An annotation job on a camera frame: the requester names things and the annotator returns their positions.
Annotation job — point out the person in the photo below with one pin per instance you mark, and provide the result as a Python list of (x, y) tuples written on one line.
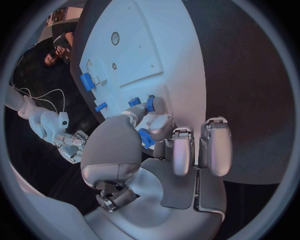
[(59, 49)]

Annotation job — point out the white task board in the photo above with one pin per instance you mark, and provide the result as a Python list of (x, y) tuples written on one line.
[(140, 56)]

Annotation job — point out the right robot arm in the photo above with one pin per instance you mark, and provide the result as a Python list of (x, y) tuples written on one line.
[(39, 120)]

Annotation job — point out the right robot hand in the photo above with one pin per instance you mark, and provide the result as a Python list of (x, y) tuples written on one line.
[(70, 148)]

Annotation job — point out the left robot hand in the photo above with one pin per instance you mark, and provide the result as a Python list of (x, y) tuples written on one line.
[(150, 187)]

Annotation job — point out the blue peg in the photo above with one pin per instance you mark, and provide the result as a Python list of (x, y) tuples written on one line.
[(101, 107)]

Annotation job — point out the blue block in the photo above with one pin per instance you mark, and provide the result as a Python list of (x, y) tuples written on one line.
[(134, 102), (87, 82)]

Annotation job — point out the blue plug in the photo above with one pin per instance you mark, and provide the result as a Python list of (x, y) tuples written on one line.
[(150, 104)]

